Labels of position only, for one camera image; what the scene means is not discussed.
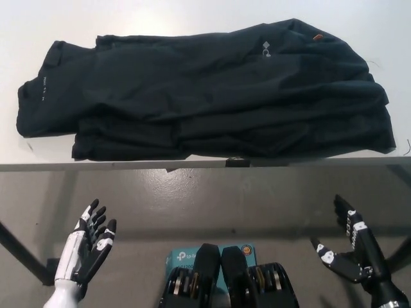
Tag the thin black thread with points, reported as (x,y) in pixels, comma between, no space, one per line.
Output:
(374,63)

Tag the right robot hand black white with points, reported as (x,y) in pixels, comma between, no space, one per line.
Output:
(366,250)

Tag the curled black thread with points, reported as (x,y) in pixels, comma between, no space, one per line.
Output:
(408,148)

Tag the black table leg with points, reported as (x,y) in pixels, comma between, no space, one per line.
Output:
(19,250)
(401,247)

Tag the teal tp-link box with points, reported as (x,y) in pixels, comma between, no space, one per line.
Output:
(180,256)

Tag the black jacket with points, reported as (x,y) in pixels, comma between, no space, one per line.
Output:
(192,96)

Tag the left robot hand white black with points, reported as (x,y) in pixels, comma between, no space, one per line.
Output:
(77,253)

